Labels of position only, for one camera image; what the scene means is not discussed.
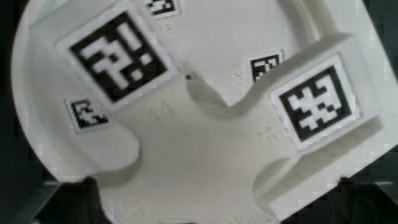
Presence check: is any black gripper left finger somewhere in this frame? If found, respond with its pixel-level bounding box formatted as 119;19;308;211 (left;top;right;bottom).
41;177;105;224

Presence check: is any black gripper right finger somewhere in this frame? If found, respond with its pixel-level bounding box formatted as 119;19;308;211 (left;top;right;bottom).
331;177;398;224

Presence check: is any white round table top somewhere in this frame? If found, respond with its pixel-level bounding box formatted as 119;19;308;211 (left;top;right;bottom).
9;0;398;222

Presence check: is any white cylindrical table leg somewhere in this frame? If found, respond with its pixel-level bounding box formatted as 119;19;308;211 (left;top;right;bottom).
185;73;228;107

